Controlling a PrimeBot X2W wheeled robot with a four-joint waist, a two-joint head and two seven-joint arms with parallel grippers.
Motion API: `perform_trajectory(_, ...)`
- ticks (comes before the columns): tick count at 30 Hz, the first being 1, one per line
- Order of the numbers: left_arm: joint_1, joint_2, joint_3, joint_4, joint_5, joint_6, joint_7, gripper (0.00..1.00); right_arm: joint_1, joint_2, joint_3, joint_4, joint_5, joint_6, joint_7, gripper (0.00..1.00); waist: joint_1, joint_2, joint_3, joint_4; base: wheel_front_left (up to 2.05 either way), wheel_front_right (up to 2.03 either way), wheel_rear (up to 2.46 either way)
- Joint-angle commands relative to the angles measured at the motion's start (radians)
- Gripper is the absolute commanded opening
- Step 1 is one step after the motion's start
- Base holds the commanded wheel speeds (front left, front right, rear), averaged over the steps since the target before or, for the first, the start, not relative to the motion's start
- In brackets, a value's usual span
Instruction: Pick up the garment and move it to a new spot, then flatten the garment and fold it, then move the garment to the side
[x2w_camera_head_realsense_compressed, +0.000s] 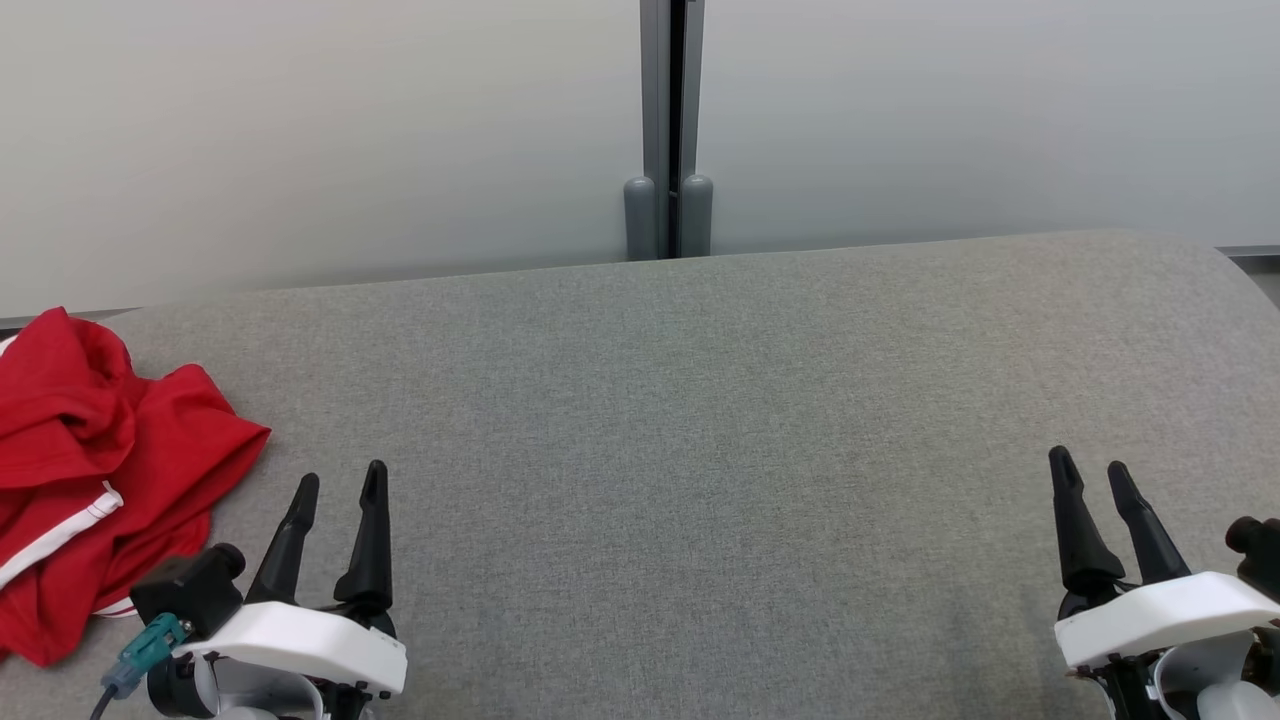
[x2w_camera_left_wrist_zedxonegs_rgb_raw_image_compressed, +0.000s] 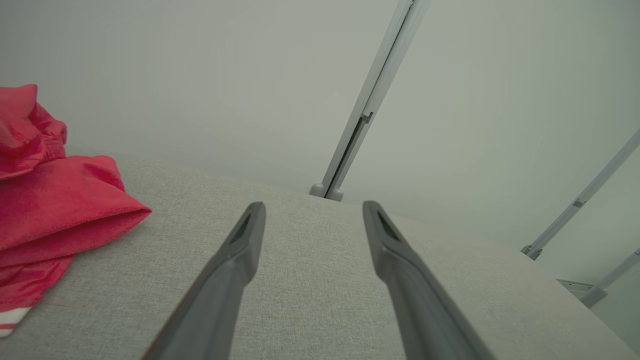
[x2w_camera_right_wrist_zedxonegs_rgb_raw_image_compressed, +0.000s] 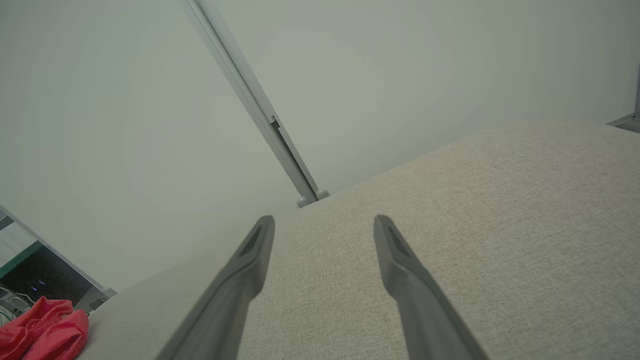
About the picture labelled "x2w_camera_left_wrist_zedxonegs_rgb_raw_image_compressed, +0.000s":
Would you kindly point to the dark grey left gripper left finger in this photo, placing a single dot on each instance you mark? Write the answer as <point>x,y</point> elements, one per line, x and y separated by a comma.
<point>220,300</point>

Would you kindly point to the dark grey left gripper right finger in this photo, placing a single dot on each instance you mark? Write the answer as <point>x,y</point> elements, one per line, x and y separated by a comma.
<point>425,320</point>

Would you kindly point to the red shirt with white trim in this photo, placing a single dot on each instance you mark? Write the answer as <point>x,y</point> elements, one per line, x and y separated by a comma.
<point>50,210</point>

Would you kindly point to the grey partition post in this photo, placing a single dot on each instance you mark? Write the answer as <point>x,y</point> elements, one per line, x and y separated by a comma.
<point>372,95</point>
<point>607,282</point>
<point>580,202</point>

